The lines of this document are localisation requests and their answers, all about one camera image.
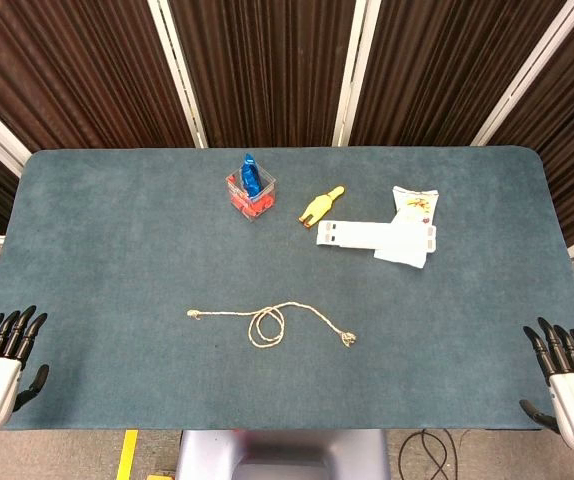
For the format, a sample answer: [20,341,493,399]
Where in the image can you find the beige twisted rope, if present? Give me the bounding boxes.
[186,300,358,350]

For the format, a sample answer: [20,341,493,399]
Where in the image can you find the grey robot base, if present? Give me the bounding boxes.
[175,428,391,480]

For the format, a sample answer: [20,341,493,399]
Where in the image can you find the yellow floor tape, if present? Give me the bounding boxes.
[115,429,140,480]

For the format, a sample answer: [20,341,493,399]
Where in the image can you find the white printed snack bag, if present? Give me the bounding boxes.
[373,185,441,270]

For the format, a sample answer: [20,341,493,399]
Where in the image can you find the white flat cardboard strip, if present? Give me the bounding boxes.
[315,219,439,255]

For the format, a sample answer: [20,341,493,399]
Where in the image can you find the blue-grey felt table mat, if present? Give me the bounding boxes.
[0,145,574,432]

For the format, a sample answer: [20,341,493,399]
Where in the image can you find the red items in box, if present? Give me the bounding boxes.
[230,192,275,219]

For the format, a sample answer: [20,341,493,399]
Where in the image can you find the clear plastic box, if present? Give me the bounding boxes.
[225,164,278,224]

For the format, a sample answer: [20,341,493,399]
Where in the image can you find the yellow rubber chicken toy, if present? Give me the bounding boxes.
[297,185,347,229]

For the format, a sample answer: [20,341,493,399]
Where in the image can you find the blue foil packet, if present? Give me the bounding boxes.
[240,152,264,197]

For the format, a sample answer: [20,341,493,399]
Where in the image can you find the brown pleated curtain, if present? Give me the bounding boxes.
[0,0,574,246]

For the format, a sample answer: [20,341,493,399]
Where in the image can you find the black floor cable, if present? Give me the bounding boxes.
[397,428,461,480]

